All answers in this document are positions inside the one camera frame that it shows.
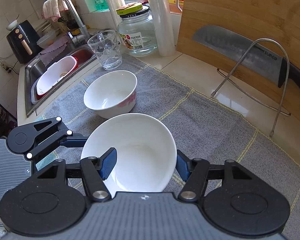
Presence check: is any plain white bowl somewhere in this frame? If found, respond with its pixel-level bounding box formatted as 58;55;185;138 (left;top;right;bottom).
81;113;177;196

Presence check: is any steel kitchen sink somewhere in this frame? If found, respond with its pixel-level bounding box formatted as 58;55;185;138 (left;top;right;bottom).
18;44;96;117

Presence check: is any steel kitchen faucet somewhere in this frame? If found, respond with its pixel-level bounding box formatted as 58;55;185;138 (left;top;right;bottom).
59;0;91;47

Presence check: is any grey checked table mat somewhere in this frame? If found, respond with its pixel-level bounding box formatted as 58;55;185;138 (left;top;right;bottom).
38;54;300;239

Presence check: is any white bowl pink rim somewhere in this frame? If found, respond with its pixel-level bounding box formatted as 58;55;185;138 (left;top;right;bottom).
83;70;138;119

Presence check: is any purple dish cloth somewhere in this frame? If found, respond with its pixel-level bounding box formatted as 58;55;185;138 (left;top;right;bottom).
38;35;70;66

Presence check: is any clear drinking glass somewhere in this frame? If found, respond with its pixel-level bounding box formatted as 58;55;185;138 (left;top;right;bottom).
87;29;122;70

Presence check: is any black air fryer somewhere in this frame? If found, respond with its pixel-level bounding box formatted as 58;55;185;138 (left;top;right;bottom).
6;20;42;64

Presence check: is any glass jar with label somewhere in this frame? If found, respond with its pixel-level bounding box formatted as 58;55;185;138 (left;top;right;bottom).
116;2;158;57

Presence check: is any pink white cloth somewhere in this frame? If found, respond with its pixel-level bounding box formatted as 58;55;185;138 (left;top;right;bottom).
42;0;69;22

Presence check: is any plastic wrap roll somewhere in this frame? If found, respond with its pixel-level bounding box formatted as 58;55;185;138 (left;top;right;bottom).
148;0;175;57
99;0;126;30

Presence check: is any bamboo cutting board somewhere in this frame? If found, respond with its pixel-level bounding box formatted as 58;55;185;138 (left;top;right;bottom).
176;0;300;128

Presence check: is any steel wire board rack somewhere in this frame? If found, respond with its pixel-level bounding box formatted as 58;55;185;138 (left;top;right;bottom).
210;37;289;138

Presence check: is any black handled kitchen knife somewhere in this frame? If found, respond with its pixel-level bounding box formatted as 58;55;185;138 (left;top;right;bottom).
192;25;300;88

